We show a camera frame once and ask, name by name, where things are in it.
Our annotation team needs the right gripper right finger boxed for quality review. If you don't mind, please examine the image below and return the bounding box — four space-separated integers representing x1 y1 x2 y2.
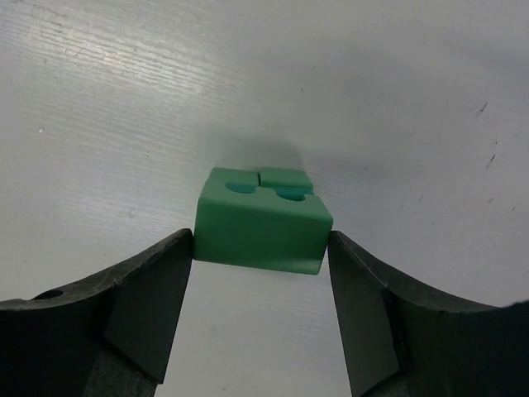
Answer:
328 231 528 396

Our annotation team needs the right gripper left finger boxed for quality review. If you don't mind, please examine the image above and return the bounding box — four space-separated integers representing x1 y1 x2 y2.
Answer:
1 228 193 396

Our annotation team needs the light green rectangular block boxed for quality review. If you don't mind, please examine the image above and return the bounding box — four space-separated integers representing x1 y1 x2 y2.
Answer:
193 168 333 275

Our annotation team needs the dark green rectangular block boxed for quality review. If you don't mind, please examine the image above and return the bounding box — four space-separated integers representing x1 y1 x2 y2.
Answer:
225 167 314 202

